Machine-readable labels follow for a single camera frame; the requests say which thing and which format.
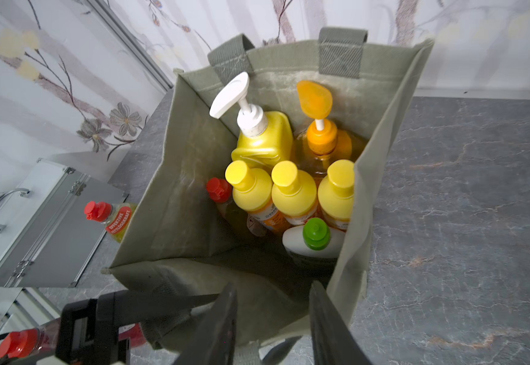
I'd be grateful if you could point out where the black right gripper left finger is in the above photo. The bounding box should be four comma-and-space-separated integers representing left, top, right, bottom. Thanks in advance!
174, 284, 237, 365

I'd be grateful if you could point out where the large orange pump soap bottle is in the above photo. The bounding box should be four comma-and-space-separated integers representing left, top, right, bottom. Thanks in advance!
292, 81, 354, 183

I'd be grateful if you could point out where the green bottle red cap front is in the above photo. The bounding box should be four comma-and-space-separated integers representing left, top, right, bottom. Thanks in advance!
206, 177, 247, 237

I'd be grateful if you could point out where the white bottle green cap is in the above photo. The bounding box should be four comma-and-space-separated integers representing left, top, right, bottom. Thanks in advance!
283, 217, 346, 272

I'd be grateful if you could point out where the red soap bottle red cap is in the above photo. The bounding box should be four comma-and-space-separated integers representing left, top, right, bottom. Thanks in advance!
0, 319, 146, 359

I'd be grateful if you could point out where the green bottle red cap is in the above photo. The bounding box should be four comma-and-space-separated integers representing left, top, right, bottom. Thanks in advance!
84, 201, 138, 243
206, 177, 247, 237

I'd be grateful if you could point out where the large yellow pump soap bottle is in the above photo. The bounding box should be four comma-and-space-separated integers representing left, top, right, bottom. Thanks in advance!
209, 71, 293, 172

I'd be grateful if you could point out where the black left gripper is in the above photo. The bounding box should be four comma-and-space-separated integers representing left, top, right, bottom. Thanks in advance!
55, 290, 219, 364

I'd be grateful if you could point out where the green bottle red cap rear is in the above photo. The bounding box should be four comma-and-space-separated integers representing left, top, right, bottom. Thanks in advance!
84, 201, 138, 243

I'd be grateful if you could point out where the orange bottle yellow cap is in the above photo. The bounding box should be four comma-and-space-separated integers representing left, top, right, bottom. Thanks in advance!
271, 161, 318, 226
225, 161, 291, 236
318, 160, 355, 232

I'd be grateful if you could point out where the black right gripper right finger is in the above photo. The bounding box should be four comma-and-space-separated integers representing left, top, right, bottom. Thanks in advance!
309, 281, 371, 365

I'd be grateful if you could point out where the green fabric shopping bag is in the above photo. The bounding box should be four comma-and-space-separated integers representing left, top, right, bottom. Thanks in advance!
111, 27, 434, 364

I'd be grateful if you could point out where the grey metal box with handle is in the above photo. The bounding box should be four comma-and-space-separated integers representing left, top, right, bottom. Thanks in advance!
0, 159, 128, 287

